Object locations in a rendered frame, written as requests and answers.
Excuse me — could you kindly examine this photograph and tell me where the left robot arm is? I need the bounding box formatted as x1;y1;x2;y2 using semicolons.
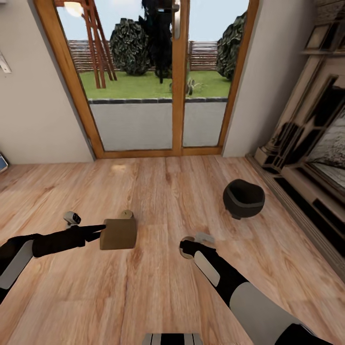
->
0;211;106;303

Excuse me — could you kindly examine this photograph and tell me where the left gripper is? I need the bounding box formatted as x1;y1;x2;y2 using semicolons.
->
49;225;106;253

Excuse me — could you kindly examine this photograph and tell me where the pillar candle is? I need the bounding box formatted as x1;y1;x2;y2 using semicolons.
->
179;236;195;259
119;209;135;219
99;218;138;250

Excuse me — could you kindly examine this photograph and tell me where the cauldron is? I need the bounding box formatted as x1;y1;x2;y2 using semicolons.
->
223;179;265;220

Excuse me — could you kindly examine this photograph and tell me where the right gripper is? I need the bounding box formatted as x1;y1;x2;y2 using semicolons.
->
180;240;200;256

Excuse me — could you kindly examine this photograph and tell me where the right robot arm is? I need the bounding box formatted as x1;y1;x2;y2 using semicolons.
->
180;231;332;345

